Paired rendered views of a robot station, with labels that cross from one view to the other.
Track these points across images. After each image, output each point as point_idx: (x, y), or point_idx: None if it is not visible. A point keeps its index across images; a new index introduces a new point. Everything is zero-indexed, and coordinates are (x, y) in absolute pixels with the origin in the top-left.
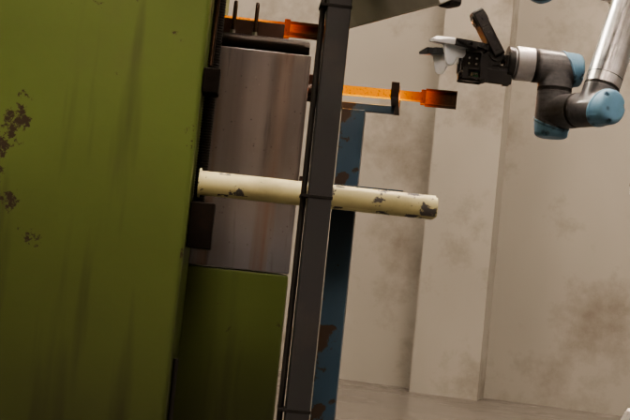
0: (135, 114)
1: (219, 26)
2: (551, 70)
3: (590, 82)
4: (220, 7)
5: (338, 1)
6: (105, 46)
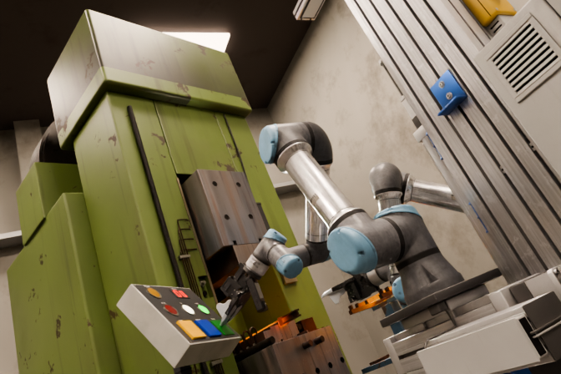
0: None
1: (204, 373)
2: (386, 272)
3: (391, 278)
4: (201, 363)
5: (176, 371)
6: None
